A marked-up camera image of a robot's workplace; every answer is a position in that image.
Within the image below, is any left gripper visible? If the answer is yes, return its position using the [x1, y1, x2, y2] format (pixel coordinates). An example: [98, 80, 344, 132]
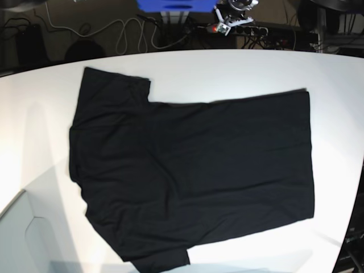
[214, 7, 253, 28]

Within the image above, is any black T-shirt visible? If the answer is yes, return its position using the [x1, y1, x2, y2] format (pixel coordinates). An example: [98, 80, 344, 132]
[69, 68, 315, 272]

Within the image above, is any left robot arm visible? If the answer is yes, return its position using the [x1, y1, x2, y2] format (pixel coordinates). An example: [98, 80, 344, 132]
[214, 0, 259, 33]

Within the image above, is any black power strip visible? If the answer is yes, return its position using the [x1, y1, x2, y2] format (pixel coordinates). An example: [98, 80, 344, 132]
[206, 24, 268, 36]

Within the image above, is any blue box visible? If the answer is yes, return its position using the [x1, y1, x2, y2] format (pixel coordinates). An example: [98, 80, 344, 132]
[136, 0, 218, 13]

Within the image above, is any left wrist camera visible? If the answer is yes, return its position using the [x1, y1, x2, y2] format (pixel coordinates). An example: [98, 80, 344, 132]
[216, 23, 231, 36]

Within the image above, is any grey cable on floor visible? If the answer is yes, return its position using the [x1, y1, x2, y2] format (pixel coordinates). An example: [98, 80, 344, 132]
[45, 5, 188, 55]

